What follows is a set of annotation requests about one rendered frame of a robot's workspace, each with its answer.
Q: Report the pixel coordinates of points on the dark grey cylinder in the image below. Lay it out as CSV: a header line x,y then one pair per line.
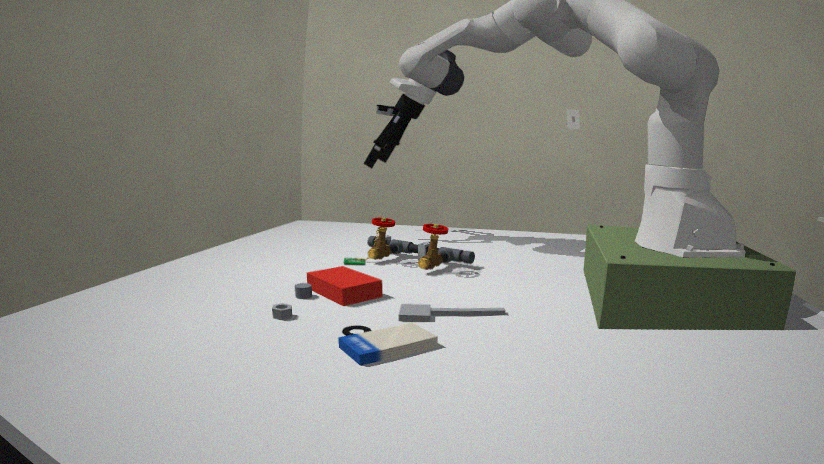
x,y
303,291

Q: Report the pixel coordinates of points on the red flat rectangular block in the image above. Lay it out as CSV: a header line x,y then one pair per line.
x,y
345,286

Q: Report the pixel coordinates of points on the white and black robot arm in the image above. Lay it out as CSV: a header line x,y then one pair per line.
x,y
680,214

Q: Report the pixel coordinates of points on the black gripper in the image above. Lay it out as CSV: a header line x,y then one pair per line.
x,y
406,107

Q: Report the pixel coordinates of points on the black rubber o-ring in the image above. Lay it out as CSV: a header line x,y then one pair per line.
x,y
346,330

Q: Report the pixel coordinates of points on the grey hex nut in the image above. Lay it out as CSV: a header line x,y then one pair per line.
x,y
285,311

